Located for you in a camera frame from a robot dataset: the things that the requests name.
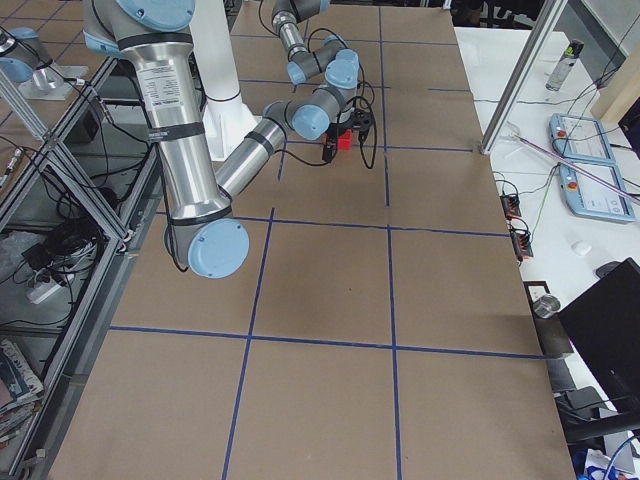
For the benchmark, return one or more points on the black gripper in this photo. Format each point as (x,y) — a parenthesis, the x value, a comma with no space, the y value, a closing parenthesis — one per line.
(343,128)

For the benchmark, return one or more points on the stack of books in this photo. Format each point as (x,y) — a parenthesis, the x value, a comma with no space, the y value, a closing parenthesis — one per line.
(21,391)

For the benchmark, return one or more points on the white camera pillar with base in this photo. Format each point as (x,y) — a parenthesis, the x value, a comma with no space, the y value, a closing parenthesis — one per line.
(227,119)

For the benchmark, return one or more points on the teach pendant near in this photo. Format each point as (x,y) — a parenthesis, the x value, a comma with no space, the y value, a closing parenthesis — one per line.
(588,198)

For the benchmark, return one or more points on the orange black connector box two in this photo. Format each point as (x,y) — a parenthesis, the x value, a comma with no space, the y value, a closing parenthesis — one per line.
(521,242)

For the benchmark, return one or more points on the teach pendant far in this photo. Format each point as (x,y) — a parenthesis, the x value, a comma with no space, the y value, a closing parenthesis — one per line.
(580,138)

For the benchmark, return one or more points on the red block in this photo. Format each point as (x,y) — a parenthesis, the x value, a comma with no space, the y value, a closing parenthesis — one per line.
(344,142)

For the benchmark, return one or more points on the clear water bottle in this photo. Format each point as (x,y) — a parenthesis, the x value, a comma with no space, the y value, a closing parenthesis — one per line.
(564,65)

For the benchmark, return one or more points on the orange black connector box one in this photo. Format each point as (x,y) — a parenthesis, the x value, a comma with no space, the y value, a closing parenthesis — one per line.
(511,205)

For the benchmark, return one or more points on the teach pendant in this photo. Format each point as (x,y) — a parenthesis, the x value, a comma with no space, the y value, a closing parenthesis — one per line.
(588,198)
(580,138)

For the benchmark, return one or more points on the steel cup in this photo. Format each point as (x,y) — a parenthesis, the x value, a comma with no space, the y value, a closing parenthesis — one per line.
(546,306)

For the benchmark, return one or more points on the aluminium frame post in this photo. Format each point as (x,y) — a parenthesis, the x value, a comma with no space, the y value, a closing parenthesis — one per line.
(547,20)

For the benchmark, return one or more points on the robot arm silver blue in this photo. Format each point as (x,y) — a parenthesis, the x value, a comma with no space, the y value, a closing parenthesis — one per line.
(305,40)
(155,37)

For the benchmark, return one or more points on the white power strip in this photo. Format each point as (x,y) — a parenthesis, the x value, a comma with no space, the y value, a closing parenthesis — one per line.
(42,291)

